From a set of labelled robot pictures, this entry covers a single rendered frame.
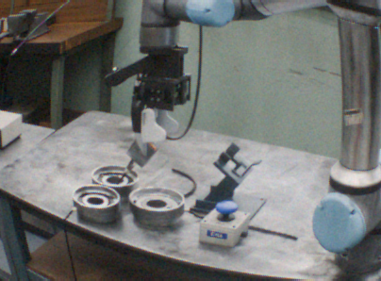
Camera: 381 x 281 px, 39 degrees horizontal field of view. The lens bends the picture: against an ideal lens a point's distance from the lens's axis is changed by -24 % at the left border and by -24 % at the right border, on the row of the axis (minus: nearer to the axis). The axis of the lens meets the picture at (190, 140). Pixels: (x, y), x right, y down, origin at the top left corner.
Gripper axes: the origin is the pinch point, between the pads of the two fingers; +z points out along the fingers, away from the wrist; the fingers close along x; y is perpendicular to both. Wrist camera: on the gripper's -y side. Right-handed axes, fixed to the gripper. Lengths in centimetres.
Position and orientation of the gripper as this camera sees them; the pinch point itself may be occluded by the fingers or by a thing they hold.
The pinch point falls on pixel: (144, 145)
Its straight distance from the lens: 126.9
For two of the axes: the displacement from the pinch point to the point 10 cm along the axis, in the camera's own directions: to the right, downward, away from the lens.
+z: -0.3, 9.3, 3.6
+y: 9.1, 1.7, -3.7
